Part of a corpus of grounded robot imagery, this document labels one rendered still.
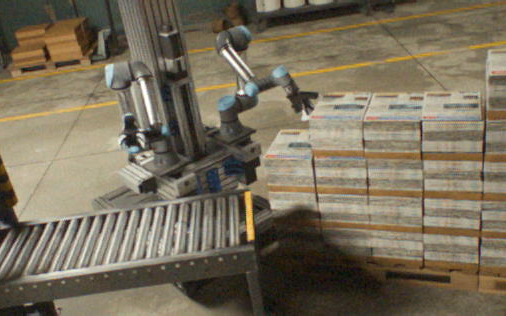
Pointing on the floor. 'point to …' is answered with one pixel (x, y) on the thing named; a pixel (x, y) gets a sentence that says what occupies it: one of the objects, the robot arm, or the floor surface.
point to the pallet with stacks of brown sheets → (53, 46)
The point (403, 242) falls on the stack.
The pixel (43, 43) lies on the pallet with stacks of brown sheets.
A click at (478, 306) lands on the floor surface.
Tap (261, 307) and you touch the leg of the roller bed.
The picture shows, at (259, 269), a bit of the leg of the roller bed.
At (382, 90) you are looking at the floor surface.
